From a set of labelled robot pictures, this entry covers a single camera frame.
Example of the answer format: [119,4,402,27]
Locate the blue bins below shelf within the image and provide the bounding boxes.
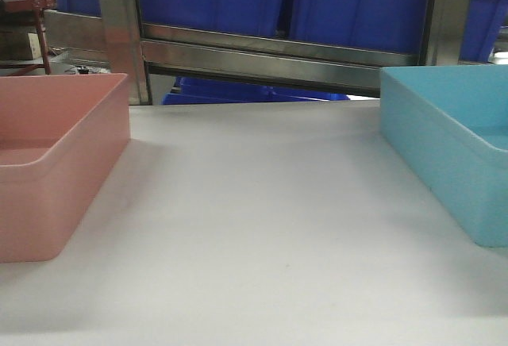
[161,77,349,105]

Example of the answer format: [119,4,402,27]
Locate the pink plastic box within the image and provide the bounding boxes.
[1,74,130,263]

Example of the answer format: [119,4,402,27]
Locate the blue bin upper middle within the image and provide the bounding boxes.
[289,0,427,54]

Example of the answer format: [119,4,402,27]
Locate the blue bin far right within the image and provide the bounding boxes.
[460,0,507,62]

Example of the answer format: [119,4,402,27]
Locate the red metal rack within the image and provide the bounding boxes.
[1,0,56,76]

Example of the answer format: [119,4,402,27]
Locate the stainless steel shelf frame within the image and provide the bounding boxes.
[46,0,484,105]

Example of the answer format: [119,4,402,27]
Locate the light blue plastic box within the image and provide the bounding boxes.
[380,64,507,247]

